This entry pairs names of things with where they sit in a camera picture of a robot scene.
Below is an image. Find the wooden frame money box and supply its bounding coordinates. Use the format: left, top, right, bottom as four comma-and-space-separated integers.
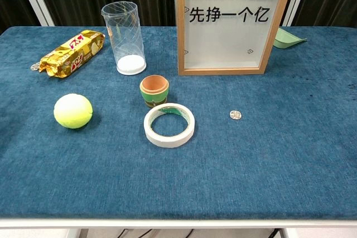
175, 0, 295, 76

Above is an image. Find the small green wooden cup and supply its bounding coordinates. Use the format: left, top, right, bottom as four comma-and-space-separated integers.
139, 74, 170, 109

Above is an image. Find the golden snack packet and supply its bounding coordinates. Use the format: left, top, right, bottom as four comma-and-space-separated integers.
38, 30, 105, 78

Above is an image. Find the clear plastic cup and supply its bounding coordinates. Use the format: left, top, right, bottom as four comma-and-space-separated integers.
100, 1, 147, 76

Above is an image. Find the yellow tennis ball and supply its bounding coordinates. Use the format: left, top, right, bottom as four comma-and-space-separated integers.
53, 93, 93, 129

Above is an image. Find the white tape roll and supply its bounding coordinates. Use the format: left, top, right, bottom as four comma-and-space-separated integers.
143, 103, 196, 148

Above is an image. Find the green plastic tray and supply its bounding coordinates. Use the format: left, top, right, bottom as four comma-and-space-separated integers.
272, 27, 308, 50

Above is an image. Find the blue table cloth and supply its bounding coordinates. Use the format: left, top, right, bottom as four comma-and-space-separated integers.
0, 26, 357, 220

